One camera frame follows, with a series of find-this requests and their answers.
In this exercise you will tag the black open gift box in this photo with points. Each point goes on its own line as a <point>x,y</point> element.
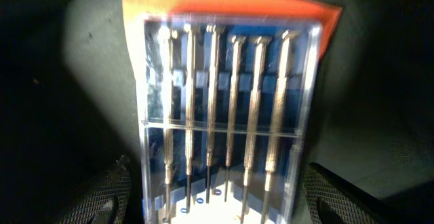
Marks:
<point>68,104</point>

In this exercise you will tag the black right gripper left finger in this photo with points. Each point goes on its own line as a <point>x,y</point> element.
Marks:
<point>103,199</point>

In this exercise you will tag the orange scraper wooden handle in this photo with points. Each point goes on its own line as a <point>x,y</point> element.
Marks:
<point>134,12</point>

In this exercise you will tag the blue precision screwdriver set case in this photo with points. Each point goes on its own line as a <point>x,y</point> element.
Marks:
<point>223,104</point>

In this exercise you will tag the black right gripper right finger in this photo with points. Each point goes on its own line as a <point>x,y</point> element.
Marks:
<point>332,199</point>

